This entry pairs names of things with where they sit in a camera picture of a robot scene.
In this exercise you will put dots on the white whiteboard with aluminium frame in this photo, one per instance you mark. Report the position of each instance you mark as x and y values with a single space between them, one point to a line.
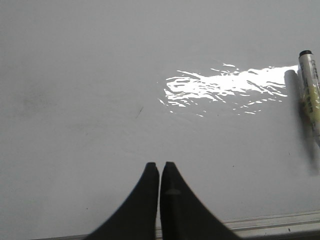
92 90

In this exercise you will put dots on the white black-tipped whiteboard marker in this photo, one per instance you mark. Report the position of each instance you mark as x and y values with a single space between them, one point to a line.
310 91

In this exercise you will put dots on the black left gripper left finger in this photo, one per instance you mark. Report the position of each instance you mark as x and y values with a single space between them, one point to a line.
135 219

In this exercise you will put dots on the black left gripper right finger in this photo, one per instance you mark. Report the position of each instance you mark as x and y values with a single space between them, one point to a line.
182 214

